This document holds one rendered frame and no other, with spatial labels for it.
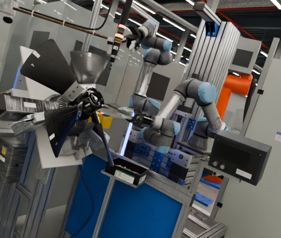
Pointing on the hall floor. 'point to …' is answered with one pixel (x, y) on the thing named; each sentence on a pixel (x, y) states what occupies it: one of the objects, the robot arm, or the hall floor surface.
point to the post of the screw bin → (104, 208)
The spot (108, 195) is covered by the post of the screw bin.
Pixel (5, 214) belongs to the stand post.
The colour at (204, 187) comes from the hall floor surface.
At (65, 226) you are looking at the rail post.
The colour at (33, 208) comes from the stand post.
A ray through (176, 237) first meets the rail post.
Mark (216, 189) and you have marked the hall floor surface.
